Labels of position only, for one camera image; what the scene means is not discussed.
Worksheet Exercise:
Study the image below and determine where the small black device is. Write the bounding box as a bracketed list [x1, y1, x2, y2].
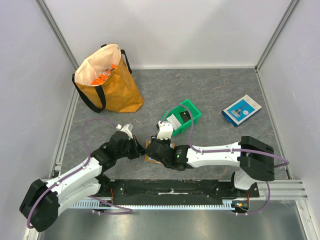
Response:
[179, 111, 191, 124]

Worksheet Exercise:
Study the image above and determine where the green plastic bin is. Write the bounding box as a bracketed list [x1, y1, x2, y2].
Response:
[161, 99, 202, 136]

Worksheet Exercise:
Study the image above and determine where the white card stack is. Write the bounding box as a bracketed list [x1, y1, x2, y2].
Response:
[166, 114, 182, 131]

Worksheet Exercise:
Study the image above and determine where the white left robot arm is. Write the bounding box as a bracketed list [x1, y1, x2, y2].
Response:
[19, 131, 146, 232]

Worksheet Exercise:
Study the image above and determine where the white slotted cable duct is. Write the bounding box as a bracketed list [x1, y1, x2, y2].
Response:
[69, 198, 249, 211]

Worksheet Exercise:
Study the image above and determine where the brown tote bag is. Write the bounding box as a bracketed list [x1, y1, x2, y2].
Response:
[72, 43, 144, 113]

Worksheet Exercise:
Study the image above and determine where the blue white box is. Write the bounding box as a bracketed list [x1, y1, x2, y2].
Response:
[221, 94, 262, 127]

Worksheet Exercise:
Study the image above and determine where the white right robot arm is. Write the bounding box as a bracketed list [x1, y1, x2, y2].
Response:
[146, 136, 275, 197]

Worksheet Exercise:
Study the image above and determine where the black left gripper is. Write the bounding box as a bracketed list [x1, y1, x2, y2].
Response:
[115, 135, 145, 160]

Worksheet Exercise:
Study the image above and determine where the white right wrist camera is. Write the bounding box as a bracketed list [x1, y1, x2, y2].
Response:
[156, 121, 174, 140]

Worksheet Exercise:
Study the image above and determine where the orange leather card holder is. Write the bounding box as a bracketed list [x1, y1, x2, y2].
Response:
[144, 139, 176, 165]

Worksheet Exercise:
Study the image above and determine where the orange snack packet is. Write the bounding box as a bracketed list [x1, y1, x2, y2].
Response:
[91, 64, 118, 86]

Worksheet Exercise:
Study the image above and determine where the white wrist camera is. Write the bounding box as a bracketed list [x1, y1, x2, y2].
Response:
[116, 123, 133, 139]
[156, 121, 174, 140]

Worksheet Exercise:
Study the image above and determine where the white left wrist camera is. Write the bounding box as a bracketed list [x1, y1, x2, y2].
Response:
[116, 123, 133, 139]

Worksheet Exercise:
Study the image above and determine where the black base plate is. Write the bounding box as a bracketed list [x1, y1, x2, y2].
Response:
[98, 179, 260, 199]

